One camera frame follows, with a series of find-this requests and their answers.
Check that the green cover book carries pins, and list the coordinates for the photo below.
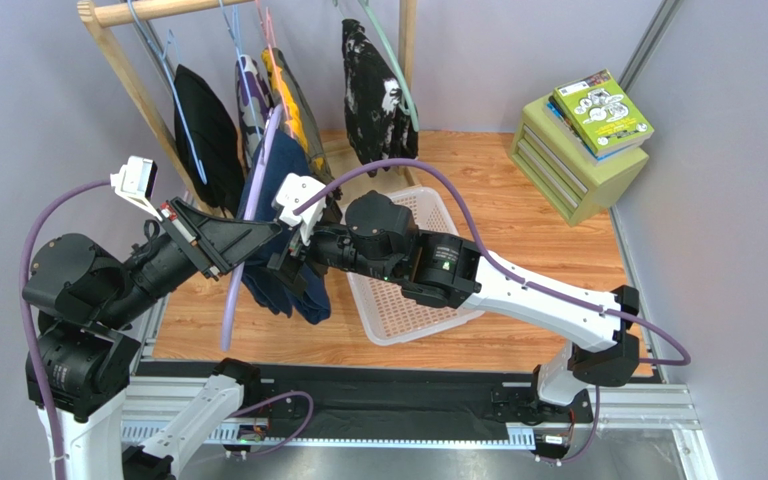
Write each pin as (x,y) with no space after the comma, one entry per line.
(602,114)

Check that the pink hanger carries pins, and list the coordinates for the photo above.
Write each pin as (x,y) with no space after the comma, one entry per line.
(290,113)

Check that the mint green hanger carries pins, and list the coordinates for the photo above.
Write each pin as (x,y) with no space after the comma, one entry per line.
(407,104)

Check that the lilac plastic hanger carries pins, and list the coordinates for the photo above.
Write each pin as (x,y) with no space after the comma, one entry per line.
(251,203)

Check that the white perforated plastic basket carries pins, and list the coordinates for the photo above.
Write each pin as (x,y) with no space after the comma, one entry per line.
(391,315)

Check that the blue wire hanger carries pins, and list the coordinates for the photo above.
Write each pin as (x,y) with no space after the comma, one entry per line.
(242,86)

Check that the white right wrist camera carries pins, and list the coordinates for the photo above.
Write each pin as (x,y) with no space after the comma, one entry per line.
(300,203)

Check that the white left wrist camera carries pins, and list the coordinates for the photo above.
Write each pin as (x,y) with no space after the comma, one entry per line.
(134,182)

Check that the blue book under stack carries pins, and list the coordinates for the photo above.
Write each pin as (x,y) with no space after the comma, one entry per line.
(564,125)

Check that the black white splattered trousers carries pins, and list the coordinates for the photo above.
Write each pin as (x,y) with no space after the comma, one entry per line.
(377,128)

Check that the green drawer cabinet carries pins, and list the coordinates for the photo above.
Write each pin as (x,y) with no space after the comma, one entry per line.
(576,188)

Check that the purple grey patterned trousers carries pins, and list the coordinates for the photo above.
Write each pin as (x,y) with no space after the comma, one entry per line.
(255,112)

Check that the aluminium corner post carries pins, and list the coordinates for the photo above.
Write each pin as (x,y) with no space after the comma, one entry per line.
(649,41)

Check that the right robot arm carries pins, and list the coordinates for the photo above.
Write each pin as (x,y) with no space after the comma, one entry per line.
(379,239)

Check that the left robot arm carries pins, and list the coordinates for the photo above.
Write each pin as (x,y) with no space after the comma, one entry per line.
(86,298)

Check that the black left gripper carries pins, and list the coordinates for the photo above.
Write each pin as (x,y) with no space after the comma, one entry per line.
(221,242)

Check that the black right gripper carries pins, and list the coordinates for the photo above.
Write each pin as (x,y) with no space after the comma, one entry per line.
(298,252)

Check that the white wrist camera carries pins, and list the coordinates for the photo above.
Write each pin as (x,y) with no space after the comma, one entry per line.
(134,182)
(300,203)

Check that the grey yellow camouflage trousers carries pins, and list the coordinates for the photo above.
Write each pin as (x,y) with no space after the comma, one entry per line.
(308,131)

